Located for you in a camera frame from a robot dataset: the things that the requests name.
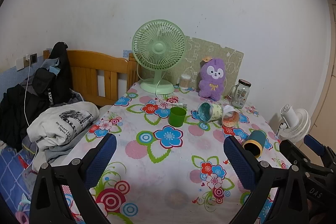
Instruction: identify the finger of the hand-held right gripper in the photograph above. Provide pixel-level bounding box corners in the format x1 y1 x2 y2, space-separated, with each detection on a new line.
304 134 336 165
279 139 336 180

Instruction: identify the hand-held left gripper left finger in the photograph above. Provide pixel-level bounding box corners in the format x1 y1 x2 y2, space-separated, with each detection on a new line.
30 133 118 224

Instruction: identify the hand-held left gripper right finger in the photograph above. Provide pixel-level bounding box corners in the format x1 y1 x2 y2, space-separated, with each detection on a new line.
223 135 310 224

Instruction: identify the dark teal cup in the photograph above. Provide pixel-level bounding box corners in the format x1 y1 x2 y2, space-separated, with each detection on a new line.
242 130 267 159

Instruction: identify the clear orange cup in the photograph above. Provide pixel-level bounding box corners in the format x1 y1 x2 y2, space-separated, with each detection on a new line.
222 105 240 127

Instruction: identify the pale green patterned cup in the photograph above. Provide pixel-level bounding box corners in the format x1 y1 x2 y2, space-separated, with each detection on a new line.
197 102 224 123

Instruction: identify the green plastic cup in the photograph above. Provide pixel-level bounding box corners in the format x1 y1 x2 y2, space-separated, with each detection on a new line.
168 107 187 127

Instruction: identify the white desk fan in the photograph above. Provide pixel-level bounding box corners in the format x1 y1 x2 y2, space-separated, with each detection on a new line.
278 105 311 143

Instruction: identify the grey folded cloth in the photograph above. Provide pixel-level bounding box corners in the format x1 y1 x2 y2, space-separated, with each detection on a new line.
39 132 88 165

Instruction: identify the folded white sweatshirt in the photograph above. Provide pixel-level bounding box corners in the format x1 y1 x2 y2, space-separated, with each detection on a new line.
26 102 100 146

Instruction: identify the glass jar with lid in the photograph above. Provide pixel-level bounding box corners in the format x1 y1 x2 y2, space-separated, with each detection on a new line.
230 79 252 109

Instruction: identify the beige door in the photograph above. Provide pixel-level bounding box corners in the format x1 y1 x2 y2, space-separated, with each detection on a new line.
309 0 336 146

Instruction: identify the floral tablecloth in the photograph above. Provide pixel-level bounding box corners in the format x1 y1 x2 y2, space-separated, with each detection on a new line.
31 82 290 224

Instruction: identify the purple plush toy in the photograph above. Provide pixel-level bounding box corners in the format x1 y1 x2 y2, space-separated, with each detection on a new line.
198 57 227 99

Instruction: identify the blue checked blanket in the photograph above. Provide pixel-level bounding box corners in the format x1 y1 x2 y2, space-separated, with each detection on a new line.
0 145 38 224

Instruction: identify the wooden bed headboard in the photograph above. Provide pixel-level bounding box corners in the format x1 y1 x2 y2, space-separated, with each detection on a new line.
43 49 140 106

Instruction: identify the black bag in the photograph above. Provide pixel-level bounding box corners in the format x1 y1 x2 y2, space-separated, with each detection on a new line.
34 42 72 107

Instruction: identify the cotton swab container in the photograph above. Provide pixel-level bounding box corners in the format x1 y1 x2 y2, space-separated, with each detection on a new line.
179 73 193 90

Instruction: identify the black jacket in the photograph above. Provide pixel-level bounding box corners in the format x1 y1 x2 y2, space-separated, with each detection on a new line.
0 84 51 151

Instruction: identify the patterned cardboard sheet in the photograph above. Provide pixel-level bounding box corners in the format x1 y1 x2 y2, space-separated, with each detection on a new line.
168 35 244 98

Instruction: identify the green desk fan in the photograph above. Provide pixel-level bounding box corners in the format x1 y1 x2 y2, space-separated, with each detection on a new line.
132 20 188 95

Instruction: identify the white fan power cable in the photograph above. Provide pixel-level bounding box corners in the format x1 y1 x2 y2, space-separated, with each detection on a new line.
155 81 188 109

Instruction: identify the white charging cable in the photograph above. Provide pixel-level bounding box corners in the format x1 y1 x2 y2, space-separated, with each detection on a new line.
24 56 34 125

